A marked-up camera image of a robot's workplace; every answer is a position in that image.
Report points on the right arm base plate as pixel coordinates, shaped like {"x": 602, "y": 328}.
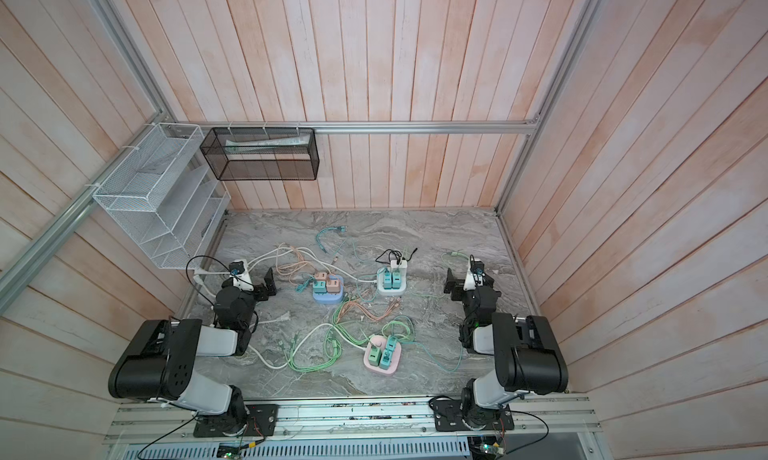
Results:
{"x": 451, "y": 415}

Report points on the black mesh basket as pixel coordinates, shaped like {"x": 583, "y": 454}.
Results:
{"x": 262, "y": 153}

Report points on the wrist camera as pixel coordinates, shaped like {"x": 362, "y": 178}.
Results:
{"x": 475, "y": 275}
{"x": 240, "y": 275}

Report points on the white wire mesh shelf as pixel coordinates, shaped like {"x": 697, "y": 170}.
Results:
{"x": 170, "y": 207}

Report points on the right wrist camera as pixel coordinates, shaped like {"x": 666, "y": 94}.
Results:
{"x": 475, "y": 275}

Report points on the blue power strip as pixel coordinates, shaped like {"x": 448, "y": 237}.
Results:
{"x": 327, "y": 288}

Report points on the white power strip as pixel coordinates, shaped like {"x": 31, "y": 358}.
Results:
{"x": 392, "y": 279}

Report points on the teal charger plug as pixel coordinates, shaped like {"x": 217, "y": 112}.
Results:
{"x": 389, "y": 350}

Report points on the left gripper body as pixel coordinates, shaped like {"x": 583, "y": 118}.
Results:
{"x": 263, "y": 282}

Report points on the aluminium frame rail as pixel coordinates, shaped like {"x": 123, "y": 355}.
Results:
{"x": 385, "y": 127}

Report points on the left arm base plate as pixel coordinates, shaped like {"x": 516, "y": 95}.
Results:
{"x": 252, "y": 419}

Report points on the pink power strip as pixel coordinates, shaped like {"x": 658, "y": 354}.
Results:
{"x": 379, "y": 341}

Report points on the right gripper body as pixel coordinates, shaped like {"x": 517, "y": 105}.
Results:
{"x": 455, "y": 284}

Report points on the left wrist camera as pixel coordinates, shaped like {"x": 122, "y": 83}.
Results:
{"x": 240, "y": 275}

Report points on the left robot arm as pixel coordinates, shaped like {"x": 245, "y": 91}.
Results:
{"x": 158, "y": 365}

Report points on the green charger plug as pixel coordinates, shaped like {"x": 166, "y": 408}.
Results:
{"x": 374, "y": 355}

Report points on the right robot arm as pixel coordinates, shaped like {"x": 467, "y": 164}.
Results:
{"x": 526, "y": 354}

